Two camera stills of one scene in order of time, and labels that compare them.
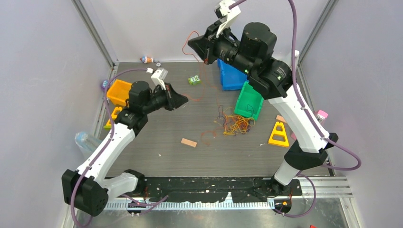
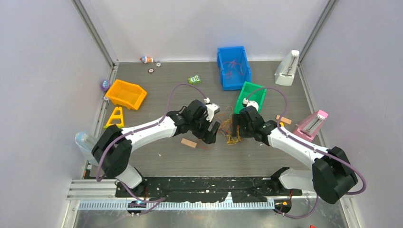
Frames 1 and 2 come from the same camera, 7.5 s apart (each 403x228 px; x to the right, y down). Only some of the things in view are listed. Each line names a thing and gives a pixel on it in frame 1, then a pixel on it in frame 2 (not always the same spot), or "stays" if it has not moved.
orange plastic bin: [118, 91] stays
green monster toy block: [194, 80] stays
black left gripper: [174, 99] to [208, 136]
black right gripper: [201, 45] to [238, 120]
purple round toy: [105, 83] stays
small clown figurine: [145, 60] stays
